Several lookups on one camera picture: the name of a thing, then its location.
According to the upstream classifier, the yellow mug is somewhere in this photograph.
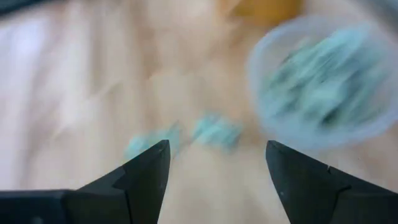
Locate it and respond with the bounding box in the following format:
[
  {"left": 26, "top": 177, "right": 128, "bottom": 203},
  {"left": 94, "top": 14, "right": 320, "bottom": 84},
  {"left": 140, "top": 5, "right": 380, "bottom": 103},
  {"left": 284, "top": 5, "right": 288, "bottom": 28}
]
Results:
[{"left": 217, "top": 0, "right": 305, "bottom": 28}]

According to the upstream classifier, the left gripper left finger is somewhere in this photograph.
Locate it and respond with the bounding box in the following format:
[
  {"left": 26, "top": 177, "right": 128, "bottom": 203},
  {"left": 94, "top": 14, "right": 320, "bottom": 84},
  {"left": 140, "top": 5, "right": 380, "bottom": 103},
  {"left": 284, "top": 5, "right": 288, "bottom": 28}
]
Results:
[{"left": 63, "top": 139, "right": 171, "bottom": 224}]

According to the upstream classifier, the clear plastic tub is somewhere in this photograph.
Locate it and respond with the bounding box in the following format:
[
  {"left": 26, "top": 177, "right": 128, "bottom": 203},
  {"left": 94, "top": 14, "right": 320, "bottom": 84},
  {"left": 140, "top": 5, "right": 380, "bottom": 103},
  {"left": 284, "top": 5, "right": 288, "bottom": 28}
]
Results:
[{"left": 247, "top": 14, "right": 398, "bottom": 150}]

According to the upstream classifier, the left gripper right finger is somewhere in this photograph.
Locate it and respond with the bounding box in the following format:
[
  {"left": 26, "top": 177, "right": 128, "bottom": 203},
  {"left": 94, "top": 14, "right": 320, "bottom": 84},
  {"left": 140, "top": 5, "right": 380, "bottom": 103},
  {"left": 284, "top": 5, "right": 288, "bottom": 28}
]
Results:
[{"left": 266, "top": 139, "right": 398, "bottom": 224}]

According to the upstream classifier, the pale green sweetener packet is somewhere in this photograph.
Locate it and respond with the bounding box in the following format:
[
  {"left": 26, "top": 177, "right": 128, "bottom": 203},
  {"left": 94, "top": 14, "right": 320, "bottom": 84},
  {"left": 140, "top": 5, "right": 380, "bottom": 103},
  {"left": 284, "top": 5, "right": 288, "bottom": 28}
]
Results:
[
  {"left": 191, "top": 113, "right": 243, "bottom": 150},
  {"left": 124, "top": 124, "right": 183, "bottom": 161}
]

